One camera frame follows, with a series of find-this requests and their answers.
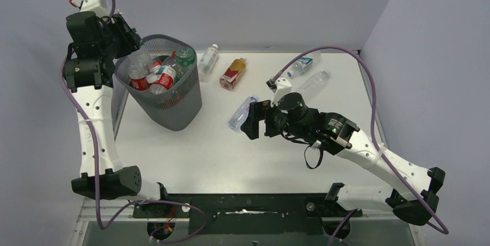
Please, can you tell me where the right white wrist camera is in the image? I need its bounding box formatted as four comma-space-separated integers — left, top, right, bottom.
266, 77, 292, 106

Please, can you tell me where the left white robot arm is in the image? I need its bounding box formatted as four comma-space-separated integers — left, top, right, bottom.
61, 11, 166, 201

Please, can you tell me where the pink blue label bottle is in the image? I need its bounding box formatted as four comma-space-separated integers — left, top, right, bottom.
228, 95, 259, 132

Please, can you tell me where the red label bottle front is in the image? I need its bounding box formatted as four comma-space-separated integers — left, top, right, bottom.
149, 61, 162, 76

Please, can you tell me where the green tinted bottle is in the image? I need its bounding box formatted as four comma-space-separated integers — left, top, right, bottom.
175, 47, 195, 80

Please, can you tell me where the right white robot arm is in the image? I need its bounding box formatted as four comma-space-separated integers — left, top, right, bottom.
240, 92, 445, 226

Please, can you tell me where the blue label clear bottle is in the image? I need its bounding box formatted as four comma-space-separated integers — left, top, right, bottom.
286, 50, 321, 79

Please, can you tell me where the clear bottle white label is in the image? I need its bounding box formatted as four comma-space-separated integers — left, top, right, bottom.
197, 44, 218, 83

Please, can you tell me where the plain clear bottle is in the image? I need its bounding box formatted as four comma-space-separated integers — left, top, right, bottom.
296, 70, 330, 100

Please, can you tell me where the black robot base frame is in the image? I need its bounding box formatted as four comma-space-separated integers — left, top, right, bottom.
133, 193, 348, 235

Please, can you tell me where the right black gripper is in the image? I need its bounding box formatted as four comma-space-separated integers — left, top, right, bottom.
241, 100, 307, 140

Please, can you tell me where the grey ribbed waste bin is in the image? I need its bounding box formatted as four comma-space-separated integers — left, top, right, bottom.
114, 34, 202, 131

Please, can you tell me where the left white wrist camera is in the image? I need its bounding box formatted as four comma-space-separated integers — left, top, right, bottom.
80, 0, 110, 17

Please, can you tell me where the red yellow label bottle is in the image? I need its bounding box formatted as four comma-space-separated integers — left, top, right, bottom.
219, 57, 247, 91

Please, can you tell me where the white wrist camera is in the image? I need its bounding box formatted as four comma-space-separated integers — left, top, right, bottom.
80, 0, 110, 17
266, 77, 292, 106

